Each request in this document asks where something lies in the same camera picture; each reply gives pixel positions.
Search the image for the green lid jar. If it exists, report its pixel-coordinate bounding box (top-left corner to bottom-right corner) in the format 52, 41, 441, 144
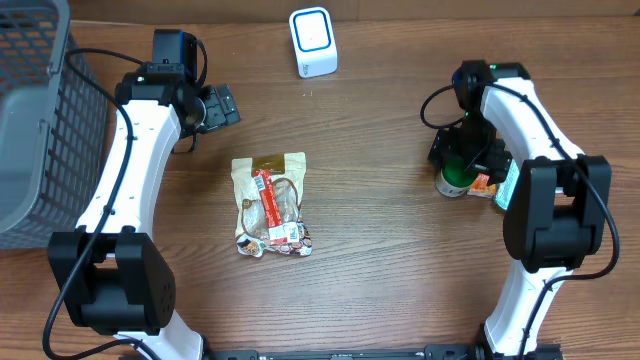
435, 159, 478, 198

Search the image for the orange tissue pack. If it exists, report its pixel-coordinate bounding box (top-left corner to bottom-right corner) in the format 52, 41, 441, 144
467, 174, 497, 198

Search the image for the teal tissue pack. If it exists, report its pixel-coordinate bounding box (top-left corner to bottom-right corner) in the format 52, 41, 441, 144
494, 160, 520, 211

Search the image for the beige brown snack bag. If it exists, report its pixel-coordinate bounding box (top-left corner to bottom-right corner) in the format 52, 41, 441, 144
231, 152, 312, 258

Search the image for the red snack stick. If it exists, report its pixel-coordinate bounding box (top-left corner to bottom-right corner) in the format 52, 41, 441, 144
253, 169, 300, 246

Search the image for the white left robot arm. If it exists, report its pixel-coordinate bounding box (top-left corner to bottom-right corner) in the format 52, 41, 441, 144
47, 29, 240, 359

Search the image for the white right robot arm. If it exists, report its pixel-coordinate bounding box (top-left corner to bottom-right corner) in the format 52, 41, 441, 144
424, 60, 620, 359

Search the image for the white barcode scanner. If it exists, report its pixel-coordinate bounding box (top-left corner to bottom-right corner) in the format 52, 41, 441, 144
289, 6, 338, 78

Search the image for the grey plastic basket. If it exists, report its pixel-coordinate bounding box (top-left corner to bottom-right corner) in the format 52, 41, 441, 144
1, 0, 110, 250

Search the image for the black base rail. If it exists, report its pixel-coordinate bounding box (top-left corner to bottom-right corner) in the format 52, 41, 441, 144
204, 342, 565, 360

